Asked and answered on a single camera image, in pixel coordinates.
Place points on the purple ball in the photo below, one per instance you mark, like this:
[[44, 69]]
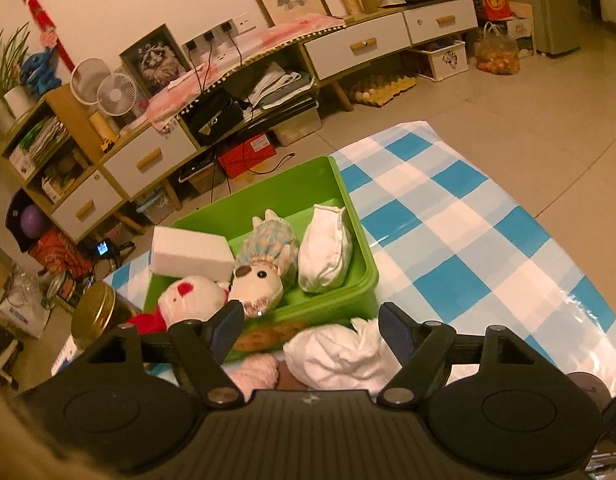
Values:
[[33, 221]]

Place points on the small white pillow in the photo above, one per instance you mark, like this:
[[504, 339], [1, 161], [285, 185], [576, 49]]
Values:
[[323, 255]]

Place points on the white foam block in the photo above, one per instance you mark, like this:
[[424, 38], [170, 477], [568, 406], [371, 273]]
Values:
[[187, 252]]

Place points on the framed cat picture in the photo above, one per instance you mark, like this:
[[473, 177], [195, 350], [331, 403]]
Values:
[[155, 62]]

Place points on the gold lid jar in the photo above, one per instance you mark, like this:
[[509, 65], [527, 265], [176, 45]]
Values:
[[95, 310]]

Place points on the wooden tv cabinet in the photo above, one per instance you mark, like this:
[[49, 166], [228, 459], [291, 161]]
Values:
[[288, 47]]

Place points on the egg tray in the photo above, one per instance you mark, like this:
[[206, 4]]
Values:
[[383, 87]]

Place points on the cardboard box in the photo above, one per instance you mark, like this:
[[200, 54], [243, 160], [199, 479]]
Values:
[[522, 22]]

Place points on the hedgehog plush toy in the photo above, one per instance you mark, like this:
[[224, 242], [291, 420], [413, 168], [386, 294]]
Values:
[[268, 252]]

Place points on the white cabinet drawer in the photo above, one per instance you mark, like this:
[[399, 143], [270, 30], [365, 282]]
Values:
[[355, 45], [440, 20], [147, 157], [85, 207]]

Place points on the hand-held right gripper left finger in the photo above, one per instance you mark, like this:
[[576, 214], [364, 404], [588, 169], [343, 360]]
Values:
[[226, 329]]

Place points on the white plastic bag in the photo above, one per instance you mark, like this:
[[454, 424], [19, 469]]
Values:
[[20, 310]]

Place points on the pink cabinet cloth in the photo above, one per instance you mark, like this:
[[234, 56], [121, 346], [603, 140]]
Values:
[[283, 30]]

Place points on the small white desk fan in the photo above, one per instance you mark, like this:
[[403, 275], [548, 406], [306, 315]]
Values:
[[116, 94], [87, 77]]

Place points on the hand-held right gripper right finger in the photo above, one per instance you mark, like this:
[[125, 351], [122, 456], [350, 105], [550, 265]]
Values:
[[392, 331]]

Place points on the white crate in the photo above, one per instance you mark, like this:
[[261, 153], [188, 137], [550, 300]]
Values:
[[440, 60]]

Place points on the red hanging ornament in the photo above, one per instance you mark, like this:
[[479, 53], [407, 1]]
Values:
[[47, 25]]

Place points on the pink fluffy cloth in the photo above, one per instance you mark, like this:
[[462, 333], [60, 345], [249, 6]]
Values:
[[255, 372]]

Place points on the green plastic bin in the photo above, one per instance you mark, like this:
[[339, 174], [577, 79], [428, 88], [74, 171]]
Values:
[[333, 305]]

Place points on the clear plastic storage box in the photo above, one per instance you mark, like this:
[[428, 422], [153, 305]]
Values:
[[300, 127]]

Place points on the black bag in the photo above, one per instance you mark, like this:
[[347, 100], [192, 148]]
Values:
[[212, 117]]

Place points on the potted green plant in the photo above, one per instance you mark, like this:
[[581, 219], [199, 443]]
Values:
[[15, 97]]

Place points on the blue checkered tablecloth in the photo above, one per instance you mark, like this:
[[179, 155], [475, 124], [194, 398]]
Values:
[[463, 240]]

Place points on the stack of papers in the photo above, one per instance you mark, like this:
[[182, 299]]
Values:
[[278, 85]]

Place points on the white and red plush toy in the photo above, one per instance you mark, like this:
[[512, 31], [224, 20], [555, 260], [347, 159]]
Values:
[[187, 300]]

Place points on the red flat box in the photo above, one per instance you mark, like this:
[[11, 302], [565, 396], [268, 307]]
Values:
[[248, 155]]

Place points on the bag of oranges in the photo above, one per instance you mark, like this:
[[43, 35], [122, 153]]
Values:
[[497, 55]]

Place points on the white towel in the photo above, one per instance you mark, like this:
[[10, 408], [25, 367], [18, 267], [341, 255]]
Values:
[[328, 360]]

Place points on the white wall socket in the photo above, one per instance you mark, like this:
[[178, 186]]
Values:
[[197, 42], [237, 23]]

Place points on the blue plush figure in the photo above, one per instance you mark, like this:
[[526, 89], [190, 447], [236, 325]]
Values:
[[37, 72]]

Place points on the grey refrigerator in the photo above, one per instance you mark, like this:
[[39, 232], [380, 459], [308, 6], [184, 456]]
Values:
[[555, 5]]

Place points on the red patterned bag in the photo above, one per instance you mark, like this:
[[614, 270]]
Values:
[[57, 252]]

